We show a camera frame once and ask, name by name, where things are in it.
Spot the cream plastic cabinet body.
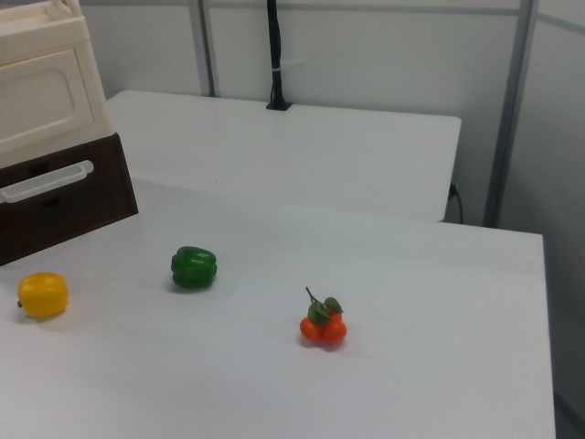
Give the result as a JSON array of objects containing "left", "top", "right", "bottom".
[{"left": 0, "top": 0, "right": 114, "bottom": 169}]

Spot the small white table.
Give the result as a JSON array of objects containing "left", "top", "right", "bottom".
[{"left": 104, "top": 89, "right": 463, "bottom": 224}]

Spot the green bell pepper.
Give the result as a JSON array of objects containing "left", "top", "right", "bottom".
[{"left": 171, "top": 245, "right": 218, "bottom": 291}]

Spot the orange tangerine cluster with leaves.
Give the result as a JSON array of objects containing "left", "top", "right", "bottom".
[{"left": 299, "top": 286, "right": 349, "bottom": 348}]

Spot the yellow bell pepper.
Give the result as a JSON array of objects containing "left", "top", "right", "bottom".
[{"left": 16, "top": 272, "right": 69, "bottom": 319}]

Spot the white cable tie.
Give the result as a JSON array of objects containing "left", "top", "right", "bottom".
[{"left": 271, "top": 57, "right": 306, "bottom": 73}]

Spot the black cable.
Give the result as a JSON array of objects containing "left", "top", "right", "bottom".
[{"left": 449, "top": 182, "right": 464, "bottom": 225}]

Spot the black camera pole with clamp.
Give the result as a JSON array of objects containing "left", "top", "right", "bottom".
[{"left": 265, "top": 0, "right": 294, "bottom": 112}]

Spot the grey partition frame post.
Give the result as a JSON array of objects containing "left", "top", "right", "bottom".
[
  {"left": 483, "top": 0, "right": 541, "bottom": 229},
  {"left": 188, "top": 0, "right": 221, "bottom": 98}
]

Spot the white drawer handle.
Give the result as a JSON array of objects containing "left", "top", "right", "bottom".
[{"left": 0, "top": 159, "right": 96, "bottom": 204}]

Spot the cream cabinet carry handle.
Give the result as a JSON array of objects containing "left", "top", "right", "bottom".
[{"left": 44, "top": 0, "right": 82, "bottom": 15}]

